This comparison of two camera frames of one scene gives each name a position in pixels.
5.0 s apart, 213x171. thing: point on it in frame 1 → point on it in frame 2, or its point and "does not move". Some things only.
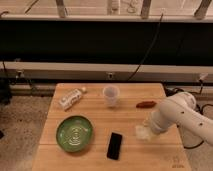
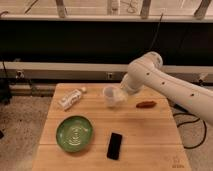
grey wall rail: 103,72 does not move
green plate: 74,133 does not move
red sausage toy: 146,104 does not move
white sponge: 143,133 → 119,95
